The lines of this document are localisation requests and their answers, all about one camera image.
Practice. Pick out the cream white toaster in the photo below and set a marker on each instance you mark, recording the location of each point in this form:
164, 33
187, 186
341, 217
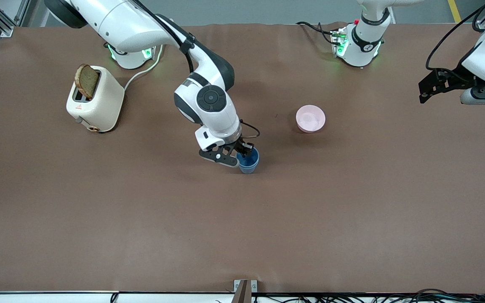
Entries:
103, 101

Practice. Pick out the metal connector box green light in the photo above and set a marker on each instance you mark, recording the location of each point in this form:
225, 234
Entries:
147, 53
339, 42

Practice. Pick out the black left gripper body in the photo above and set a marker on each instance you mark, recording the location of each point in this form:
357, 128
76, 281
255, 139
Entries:
453, 79

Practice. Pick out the brown table cover sheet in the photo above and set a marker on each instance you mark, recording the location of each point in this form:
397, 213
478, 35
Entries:
225, 210

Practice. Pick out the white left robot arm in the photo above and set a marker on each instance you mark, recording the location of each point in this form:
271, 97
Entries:
366, 42

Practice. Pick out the pink bowl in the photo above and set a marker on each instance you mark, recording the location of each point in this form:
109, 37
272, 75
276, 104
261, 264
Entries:
310, 118

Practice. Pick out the metal bracket with post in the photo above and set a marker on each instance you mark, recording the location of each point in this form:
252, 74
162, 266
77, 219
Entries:
238, 286

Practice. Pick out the brown bread slice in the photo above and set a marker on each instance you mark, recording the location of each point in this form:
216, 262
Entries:
86, 82

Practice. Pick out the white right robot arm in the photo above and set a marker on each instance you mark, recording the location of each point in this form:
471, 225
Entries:
133, 25

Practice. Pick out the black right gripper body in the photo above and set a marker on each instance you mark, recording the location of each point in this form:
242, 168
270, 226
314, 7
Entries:
241, 147

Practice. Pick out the white table edge rail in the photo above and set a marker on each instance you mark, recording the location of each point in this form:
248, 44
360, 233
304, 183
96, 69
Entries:
36, 298

